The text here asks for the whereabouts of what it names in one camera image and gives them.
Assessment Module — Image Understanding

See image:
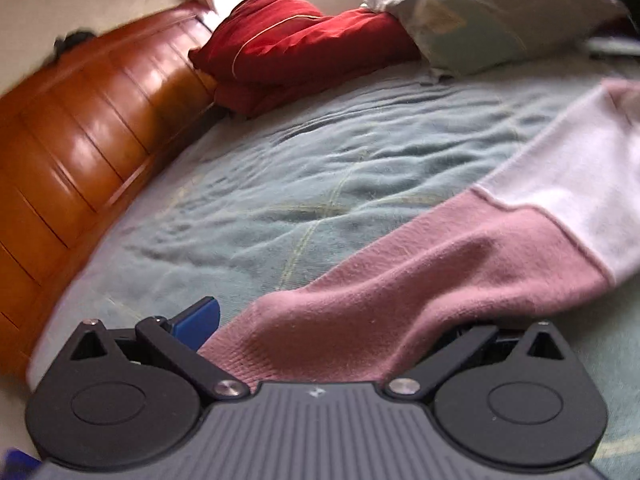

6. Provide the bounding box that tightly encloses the pink and white sweater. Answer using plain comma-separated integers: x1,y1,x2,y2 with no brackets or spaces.
197,79,640,386

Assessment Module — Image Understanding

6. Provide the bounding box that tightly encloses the grey pillow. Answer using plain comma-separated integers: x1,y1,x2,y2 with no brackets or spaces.
361,0,628,81

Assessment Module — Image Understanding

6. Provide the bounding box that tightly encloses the red pillow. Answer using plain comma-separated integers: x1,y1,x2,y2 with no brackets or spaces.
189,0,421,120

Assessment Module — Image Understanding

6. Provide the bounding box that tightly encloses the white cloth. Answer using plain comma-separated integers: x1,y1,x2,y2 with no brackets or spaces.
585,36,640,58

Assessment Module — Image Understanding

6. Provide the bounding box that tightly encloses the wooden headboard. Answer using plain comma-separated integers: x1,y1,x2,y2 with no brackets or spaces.
0,2,218,381

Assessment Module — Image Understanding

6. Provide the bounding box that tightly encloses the small dark object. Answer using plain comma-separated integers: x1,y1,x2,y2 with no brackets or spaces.
54,31,97,55

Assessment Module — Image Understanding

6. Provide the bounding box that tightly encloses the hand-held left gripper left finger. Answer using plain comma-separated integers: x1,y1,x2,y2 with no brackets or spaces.
67,296,251,402

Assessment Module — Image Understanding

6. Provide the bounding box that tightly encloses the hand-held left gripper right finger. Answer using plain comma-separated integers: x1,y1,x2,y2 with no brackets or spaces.
385,320,573,402

